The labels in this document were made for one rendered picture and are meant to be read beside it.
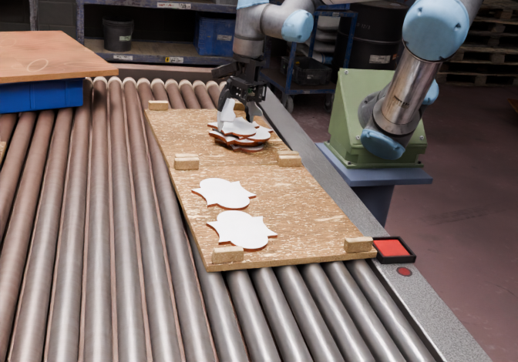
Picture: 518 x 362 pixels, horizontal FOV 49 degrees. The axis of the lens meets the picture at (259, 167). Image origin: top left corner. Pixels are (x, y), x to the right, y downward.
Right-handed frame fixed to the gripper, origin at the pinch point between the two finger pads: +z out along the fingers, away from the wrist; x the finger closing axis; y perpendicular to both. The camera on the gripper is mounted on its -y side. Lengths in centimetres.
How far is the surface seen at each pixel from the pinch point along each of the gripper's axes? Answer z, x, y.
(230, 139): 1.6, -4.6, 4.4
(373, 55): 52, 318, -174
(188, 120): 5.0, -1.1, -18.4
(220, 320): 7, -48, 53
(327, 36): 53, 342, -246
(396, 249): 6, -5, 58
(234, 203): 4.1, -23.7, 28.3
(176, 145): 5.0, -15.4, -4.7
